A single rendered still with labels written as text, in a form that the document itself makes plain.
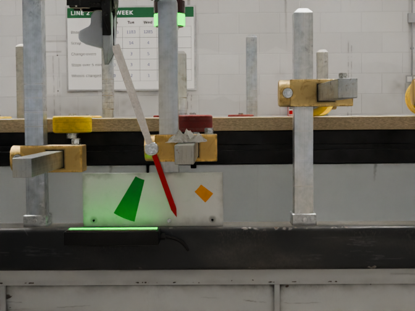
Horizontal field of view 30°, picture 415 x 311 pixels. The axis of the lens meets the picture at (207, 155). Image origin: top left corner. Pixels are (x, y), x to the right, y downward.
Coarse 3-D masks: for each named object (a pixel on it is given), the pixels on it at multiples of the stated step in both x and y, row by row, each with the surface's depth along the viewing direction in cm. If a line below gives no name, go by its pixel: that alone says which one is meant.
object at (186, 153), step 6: (180, 144) 121; (186, 144) 121; (192, 144) 120; (174, 150) 119; (180, 150) 119; (186, 150) 119; (192, 150) 119; (180, 156) 119; (186, 156) 119; (192, 156) 119; (180, 162) 119; (186, 162) 119; (192, 162) 119
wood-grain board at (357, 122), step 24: (0, 120) 164; (24, 120) 164; (48, 120) 164; (96, 120) 164; (120, 120) 164; (216, 120) 164; (240, 120) 164; (264, 120) 164; (288, 120) 164; (336, 120) 163; (360, 120) 163; (384, 120) 163; (408, 120) 163
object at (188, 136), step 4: (180, 132) 126; (188, 132) 129; (172, 136) 129; (176, 136) 126; (180, 136) 126; (184, 136) 127; (188, 136) 128; (192, 136) 129; (196, 136) 127; (200, 136) 126; (168, 140) 130; (172, 140) 126; (176, 140) 125; (180, 140) 125; (184, 140) 125; (188, 140) 127; (192, 140) 126; (196, 140) 125; (200, 140) 126; (204, 140) 127
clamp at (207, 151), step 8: (152, 136) 144; (160, 136) 143; (168, 136) 143; (208, 136) 143; (216, 136) 143; (144, 144) 143; (160, 144) 143; (168, 144) 143; (200, 144) 143; (208, 144) 143; (216, 144) 143; (160, 152) 143; (168, 152) 143; (200, 152) 143; (208, 152) 143; (216, 152) 143; (152, 160) 145; (160, 160) 143; (168, 160) 143; (200, 160) 143; (208, 160) 143; (216, 160) 143
